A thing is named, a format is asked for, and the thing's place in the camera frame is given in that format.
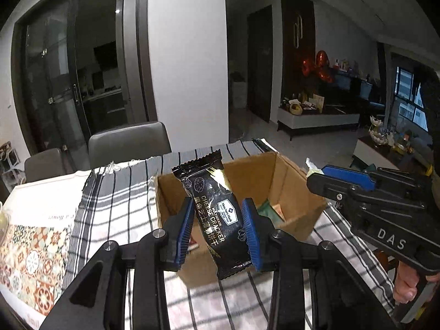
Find white tile patterned mat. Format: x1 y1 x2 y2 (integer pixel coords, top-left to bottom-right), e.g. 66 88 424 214
0 170 92 321

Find white storage rack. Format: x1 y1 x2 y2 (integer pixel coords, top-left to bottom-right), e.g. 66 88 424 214
0 142 22 183

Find green snack packet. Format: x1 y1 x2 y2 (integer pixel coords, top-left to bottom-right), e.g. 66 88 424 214
258 202 276 219

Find dark hallway door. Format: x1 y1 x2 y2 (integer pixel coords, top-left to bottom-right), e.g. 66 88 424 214
247 5 274 124

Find white green snack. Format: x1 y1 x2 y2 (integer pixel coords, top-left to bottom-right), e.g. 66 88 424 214
305 157 326 178

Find coffee table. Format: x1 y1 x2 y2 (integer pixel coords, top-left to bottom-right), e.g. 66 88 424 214
353 137 424 170

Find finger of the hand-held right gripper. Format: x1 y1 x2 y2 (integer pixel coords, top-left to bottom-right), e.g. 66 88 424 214
322 165 378 192
307 174 358 214

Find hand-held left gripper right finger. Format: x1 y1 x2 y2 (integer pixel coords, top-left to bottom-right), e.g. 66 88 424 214
241 197 396 330

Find black television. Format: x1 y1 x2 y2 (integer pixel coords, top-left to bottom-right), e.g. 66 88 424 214
335 75 374 100

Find dark framed glass sliding door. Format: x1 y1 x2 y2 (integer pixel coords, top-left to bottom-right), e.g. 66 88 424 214
12 0 157 160

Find large grey chair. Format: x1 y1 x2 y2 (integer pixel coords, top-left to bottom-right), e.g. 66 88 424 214
89 121 172 170

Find black white striped cloth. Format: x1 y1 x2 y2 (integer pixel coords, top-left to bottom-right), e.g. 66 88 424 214
62 138 403 330

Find dark framed window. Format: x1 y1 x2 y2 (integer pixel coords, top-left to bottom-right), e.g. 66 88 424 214
393 65 431 132

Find black cracker packet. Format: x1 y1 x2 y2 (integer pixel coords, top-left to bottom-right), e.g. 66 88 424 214
172 149 257 280

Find low white cabinet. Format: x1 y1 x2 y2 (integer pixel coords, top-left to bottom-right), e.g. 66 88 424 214
277 105 361 141

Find red foil balloons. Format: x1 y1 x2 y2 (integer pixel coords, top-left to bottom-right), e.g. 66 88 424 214
302 50 336 84

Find small grey chair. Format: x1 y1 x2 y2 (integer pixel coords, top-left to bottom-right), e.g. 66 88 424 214
25 148 67 183

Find cardboard box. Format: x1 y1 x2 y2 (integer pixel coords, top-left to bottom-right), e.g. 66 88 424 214
155 151 329 287

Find person's right hand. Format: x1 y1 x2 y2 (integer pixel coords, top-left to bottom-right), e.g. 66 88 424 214
393 259 420 305

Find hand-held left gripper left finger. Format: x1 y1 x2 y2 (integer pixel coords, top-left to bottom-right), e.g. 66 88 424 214
39 197 196 330

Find tan snack packet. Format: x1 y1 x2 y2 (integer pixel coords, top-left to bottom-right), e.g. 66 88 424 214
271 203 287 222

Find tall dark cabinet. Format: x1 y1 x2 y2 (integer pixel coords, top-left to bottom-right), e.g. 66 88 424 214
280 0 317 106

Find white gold tiered ornament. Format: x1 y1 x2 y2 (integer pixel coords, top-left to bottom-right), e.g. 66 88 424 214
369 115 389 147

